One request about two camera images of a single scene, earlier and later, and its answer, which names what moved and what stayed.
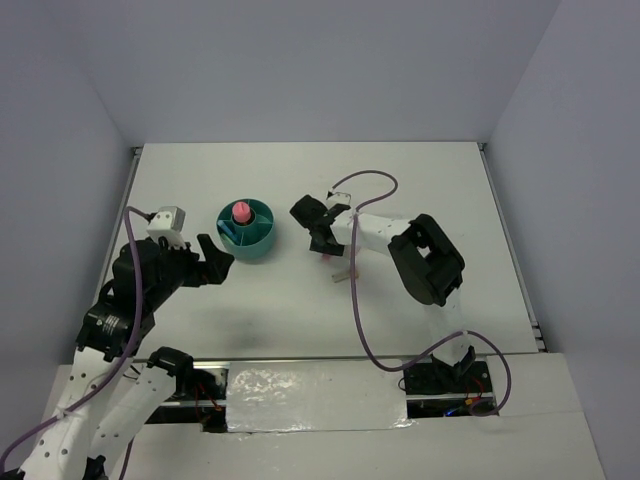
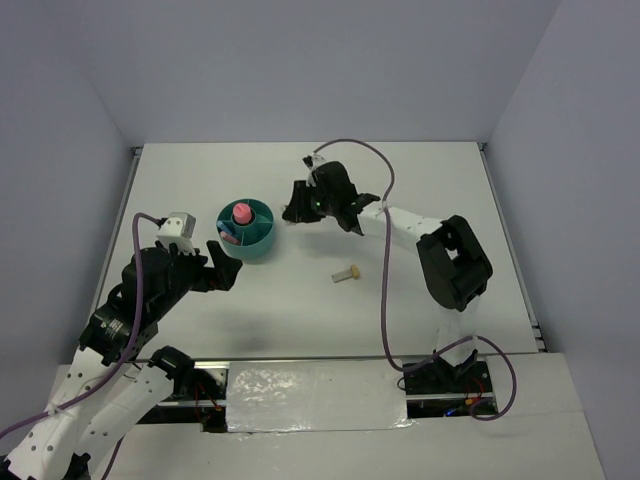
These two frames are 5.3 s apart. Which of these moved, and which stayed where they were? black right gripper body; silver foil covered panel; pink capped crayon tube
Moved: black right gripper body
Stayed: pink capped crayon tube; silver foil covered panel
